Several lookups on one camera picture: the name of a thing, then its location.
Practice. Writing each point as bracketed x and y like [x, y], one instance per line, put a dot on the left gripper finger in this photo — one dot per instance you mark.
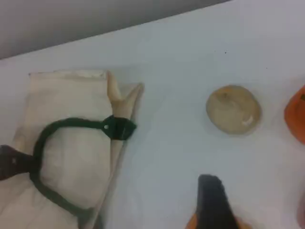
[14, 164]

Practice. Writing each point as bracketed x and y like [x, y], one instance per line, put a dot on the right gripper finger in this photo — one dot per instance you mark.
[212, 205]

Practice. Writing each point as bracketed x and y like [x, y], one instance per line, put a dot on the white canvas bag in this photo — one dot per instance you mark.
[71, 100]

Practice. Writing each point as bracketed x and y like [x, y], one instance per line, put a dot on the orange fruit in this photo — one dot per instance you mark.
[297, 119]

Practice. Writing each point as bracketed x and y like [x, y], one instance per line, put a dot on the beige potato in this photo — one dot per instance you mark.
[233, 109]

